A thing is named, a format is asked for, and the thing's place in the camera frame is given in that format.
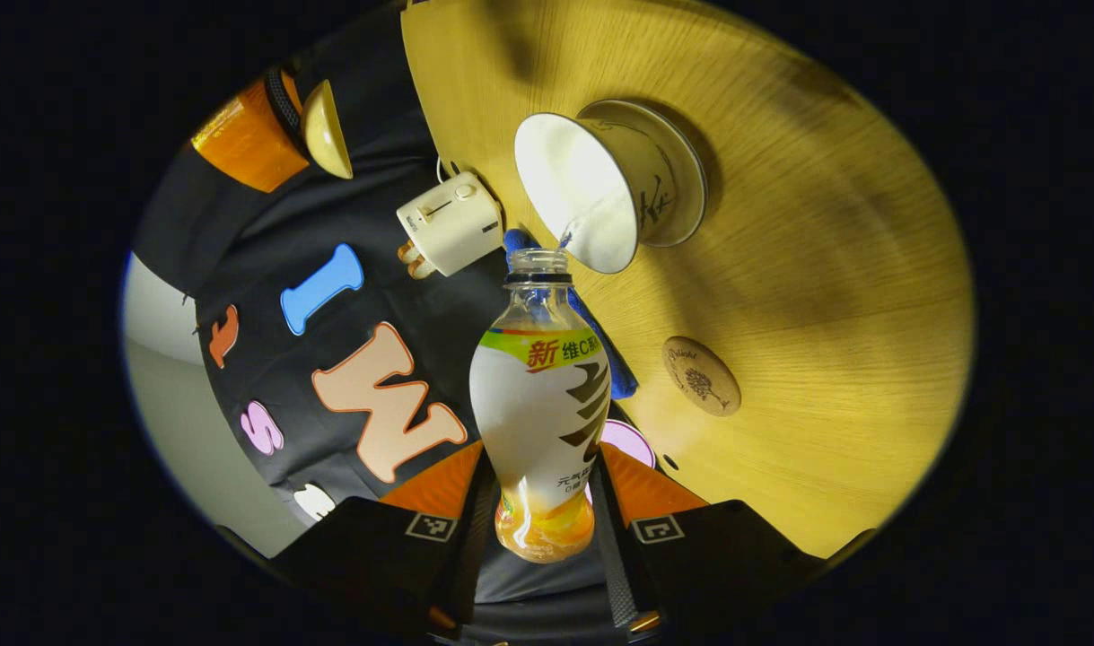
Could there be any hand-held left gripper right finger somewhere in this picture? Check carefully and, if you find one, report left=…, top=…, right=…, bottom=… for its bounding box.
left=591, top=441, right=826, bottom=640

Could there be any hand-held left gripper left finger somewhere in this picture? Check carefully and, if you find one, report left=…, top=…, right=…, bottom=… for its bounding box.
left=268, top=440, right=498, bottom=640

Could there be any cream teacup lid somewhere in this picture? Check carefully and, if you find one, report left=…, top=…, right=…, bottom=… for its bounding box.
left=301, top=79, right=354, bottom=180

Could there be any white label water bottle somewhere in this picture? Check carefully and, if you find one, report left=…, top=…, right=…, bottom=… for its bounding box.
left=468, top=249, right=612, bottom=564

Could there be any round cork coaster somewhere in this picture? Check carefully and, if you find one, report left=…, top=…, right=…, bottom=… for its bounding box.
left=661, top=336, right=742, bottom=417

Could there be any cream ceramic teacup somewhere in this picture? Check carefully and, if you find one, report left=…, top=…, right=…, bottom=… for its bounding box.
left=513, top=112, right=678, bottom=275

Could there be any white toaster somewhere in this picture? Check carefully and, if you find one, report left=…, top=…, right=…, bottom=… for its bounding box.
left=396, top=170, right=504, bottom=279

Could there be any blue cloth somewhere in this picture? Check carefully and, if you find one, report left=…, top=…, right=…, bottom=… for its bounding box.
left=502, top=228, right=639, bottom=401

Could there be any black backdrop cloth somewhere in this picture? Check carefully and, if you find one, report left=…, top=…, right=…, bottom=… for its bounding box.
left=130, top=7, right=662, bottom=642

